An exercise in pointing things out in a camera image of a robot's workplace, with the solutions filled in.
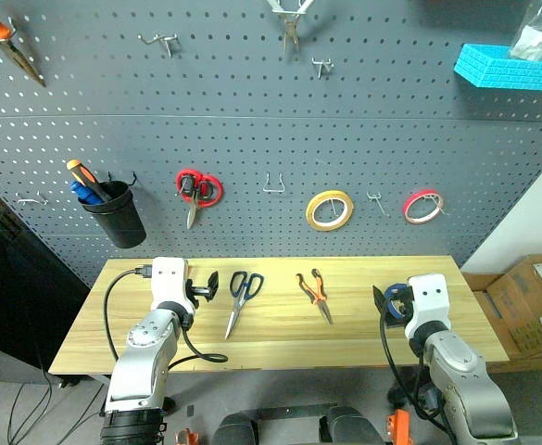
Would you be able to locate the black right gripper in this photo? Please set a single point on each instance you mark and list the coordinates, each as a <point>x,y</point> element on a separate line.
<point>407,306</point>

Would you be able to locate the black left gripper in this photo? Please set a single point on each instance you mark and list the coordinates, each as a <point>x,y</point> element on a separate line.
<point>192,292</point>

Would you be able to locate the orange black needle-nose pliers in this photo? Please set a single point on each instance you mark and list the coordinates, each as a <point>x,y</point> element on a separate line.
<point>318,296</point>

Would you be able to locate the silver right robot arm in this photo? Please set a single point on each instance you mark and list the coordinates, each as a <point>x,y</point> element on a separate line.
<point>460,371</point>

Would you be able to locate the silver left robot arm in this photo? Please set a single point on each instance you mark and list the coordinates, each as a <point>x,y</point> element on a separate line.
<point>143,352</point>

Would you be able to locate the black cup holder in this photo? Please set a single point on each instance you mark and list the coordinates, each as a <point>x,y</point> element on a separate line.
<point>117,222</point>

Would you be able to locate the silver pegboard hook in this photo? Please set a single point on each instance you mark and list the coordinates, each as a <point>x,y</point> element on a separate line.
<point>331,208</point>
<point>32,200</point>
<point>378,200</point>
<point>435,201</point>

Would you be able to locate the small orange part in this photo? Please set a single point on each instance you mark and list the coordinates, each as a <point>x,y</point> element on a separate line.
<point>399,426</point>
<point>186,438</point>

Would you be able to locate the silver u-shaped hook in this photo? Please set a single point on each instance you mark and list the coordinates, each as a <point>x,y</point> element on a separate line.
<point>273,189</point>

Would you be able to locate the black table leg foot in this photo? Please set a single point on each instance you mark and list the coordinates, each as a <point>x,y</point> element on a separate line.
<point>169,404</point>

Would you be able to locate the dark rounded shape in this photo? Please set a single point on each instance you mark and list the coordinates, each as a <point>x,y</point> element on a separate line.
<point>233,431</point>
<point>349,428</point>

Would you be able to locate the red tape roll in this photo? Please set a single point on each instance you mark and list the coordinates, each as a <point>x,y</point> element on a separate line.
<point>421,192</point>

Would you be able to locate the yellow tape roll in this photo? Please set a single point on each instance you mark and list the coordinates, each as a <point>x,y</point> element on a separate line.
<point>328,195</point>

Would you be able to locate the brown cardboard box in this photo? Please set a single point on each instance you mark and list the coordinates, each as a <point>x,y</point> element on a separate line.
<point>520,306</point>

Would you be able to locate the grey metal pegboard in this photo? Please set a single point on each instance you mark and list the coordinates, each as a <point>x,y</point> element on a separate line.
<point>252,130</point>

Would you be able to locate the black metal cabinet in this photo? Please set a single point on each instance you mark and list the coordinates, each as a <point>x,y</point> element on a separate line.
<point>16,287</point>

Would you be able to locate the silver double prong hook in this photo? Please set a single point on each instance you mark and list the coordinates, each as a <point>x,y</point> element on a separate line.
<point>322,65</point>
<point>161,39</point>

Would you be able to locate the cyan plastic basket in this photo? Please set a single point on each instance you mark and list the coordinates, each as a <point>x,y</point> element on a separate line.
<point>507,72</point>

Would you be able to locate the clear plastic bag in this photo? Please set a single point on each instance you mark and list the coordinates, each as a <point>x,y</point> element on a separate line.
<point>537,37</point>

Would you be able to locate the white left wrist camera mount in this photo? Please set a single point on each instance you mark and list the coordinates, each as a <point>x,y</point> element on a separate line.
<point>168,283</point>

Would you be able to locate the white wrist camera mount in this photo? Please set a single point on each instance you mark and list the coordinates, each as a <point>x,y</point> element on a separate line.
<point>168,283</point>
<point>430,296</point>

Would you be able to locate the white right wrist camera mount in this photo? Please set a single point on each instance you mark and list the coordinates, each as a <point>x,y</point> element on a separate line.
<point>430,296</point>

